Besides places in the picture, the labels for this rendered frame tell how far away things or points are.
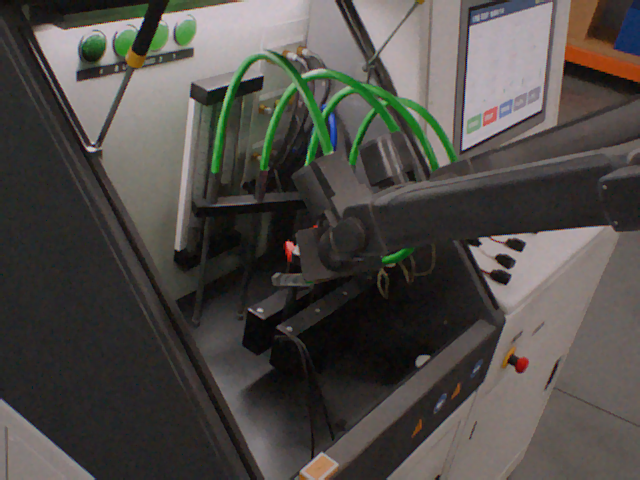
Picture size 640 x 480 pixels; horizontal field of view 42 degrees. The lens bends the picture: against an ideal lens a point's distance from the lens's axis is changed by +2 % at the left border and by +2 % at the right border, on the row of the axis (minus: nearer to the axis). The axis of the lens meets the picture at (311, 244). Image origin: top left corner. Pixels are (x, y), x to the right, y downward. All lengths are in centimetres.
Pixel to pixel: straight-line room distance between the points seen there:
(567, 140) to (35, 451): 95
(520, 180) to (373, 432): 65
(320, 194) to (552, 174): 34
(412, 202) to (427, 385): 62
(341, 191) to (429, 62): 68
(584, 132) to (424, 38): 50
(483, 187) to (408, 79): 84
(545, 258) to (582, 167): 112
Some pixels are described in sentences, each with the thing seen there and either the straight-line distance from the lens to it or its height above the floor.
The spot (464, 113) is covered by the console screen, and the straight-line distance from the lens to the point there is 170.
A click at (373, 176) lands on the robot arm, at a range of 112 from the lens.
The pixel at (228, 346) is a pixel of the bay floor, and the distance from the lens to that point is 154.
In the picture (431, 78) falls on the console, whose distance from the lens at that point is 157.
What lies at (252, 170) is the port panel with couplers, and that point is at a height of 107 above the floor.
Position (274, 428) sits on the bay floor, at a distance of 139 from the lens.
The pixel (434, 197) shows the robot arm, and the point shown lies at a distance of 77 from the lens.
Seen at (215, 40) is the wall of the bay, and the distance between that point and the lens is 141.
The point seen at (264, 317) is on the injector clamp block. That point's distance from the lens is 137.
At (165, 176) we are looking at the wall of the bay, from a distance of 144.
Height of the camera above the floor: 180
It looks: 31 degrees down
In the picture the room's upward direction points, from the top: 12 degrees clockwise
